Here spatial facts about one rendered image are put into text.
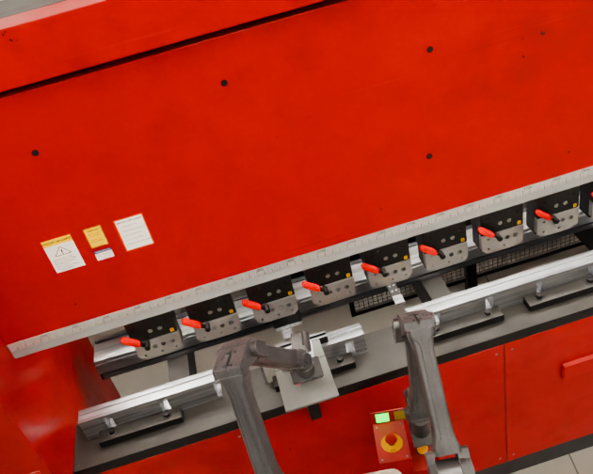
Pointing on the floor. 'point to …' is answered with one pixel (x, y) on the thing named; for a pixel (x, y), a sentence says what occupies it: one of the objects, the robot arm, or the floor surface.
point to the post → (471, 276)
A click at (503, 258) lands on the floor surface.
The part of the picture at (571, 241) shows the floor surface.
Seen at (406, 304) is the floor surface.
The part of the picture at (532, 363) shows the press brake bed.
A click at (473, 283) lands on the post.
